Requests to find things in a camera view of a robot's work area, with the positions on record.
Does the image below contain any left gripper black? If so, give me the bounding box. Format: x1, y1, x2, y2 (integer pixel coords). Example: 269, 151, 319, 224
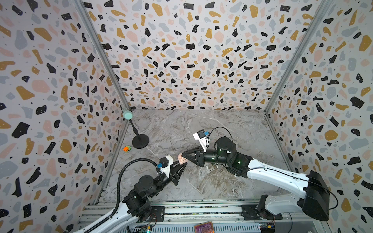
150, 159, 187, 199

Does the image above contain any pink earbud charging case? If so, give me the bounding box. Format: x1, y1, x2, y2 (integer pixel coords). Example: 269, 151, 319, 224
178, 154, 187, 165

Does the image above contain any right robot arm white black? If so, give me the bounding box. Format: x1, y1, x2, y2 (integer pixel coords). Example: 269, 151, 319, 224
178, 136, 331, 221

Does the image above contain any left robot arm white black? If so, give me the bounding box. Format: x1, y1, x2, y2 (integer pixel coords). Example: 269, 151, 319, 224
77, 158, 187, 233

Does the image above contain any green microphone on black stand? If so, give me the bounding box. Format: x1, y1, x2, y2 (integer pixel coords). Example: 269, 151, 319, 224
123, 110, 150, 149

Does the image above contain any small orange green toy car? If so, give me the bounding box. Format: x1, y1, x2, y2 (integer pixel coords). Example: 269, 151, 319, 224
123, 146, 131, 152

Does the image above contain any pink circuit board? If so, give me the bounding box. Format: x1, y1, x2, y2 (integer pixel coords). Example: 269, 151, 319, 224
194, 221, 215, 233

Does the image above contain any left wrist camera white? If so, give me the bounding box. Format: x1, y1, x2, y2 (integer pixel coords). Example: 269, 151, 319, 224
156, 155, 173, 178

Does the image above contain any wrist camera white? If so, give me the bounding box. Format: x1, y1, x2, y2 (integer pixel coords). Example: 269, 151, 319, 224
193, 129, 209, 152
156, 155, 173, 178

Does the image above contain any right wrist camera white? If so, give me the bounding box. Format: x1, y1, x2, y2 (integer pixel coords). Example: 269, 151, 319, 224
193, 129, 209, 152

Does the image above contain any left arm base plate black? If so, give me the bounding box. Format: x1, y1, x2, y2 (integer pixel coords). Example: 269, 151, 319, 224
127, 206, 165, 223

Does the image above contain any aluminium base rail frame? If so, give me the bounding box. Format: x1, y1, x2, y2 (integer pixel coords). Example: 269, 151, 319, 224
77, 200, 331, 233

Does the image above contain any black corrugated cable conduit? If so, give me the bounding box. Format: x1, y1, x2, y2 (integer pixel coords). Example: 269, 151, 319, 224
84, 158, 158, 233

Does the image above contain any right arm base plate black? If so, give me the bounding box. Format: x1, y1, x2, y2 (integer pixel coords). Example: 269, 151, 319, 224
241, 195, 283, 220

